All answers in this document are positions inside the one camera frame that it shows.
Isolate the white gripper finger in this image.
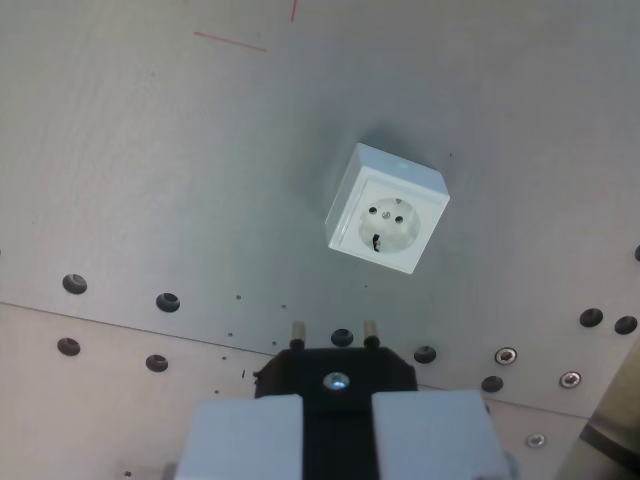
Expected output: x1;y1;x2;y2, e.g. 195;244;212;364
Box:
371;389;512;480
175;394;305;480

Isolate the black two-pin plug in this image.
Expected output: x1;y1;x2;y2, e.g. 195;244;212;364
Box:
252;319;419;480

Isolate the white wall socket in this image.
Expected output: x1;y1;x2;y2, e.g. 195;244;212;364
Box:
323;142;451;275

